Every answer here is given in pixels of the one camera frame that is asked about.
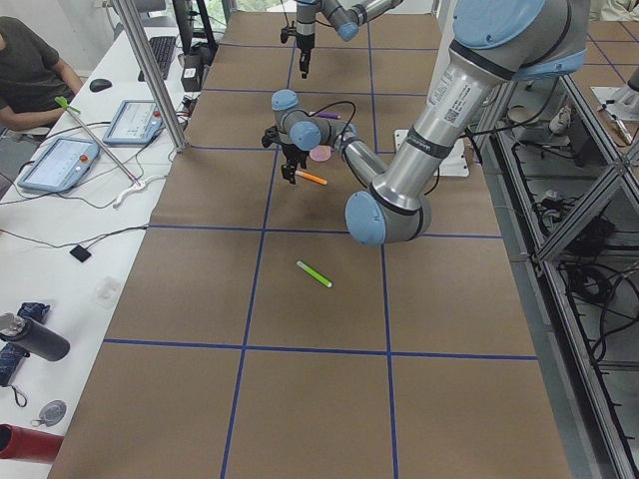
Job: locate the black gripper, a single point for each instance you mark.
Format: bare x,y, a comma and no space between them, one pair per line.
293,154
305,43

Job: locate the orange marker pen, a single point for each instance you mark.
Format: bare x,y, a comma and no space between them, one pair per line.
310,177

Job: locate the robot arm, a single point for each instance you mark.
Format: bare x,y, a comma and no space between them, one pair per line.
345,21
493,42

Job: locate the pink mesh pen holder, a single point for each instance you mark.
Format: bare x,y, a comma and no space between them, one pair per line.
320,154

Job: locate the purple marker pen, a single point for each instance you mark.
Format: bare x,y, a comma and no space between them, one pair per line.
328,115

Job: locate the green marker pen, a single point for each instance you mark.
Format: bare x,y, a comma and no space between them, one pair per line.
314,274

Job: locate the brown cardboard box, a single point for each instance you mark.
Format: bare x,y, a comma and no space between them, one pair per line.
192,74

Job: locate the black keyboard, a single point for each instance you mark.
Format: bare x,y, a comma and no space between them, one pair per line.
163,48

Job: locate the reacher grabber stick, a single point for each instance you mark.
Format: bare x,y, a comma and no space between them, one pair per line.
137,184

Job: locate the far teach pendant tablet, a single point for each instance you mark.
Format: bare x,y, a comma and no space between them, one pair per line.
136,123

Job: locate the teach pendant tablet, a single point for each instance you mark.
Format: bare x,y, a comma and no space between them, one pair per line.
136,123
61,166

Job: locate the black computer mouse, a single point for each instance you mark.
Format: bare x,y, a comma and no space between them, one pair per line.
98,85

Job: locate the clear plastic packet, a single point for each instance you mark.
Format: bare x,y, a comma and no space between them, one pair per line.
107,292

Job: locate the near teach pendant tablet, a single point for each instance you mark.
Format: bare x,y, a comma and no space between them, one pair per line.
61,166

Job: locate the small black square device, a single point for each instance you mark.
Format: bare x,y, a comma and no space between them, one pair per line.
80,253

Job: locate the seated person dark shirt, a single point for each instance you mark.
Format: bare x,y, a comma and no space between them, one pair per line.
33,76

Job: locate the black water bottle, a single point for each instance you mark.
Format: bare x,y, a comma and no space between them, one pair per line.
33,336

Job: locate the blue folded umbrella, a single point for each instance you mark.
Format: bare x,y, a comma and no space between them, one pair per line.
12,353

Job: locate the red bottle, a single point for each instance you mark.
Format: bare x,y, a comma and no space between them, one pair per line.
29,445

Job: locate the aluminium frame post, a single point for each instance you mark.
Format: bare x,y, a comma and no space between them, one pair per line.
143,53

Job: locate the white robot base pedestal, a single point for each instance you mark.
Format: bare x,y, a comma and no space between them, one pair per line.
454,165

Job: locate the round silver keychain disc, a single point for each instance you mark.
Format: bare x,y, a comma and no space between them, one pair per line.
50,414

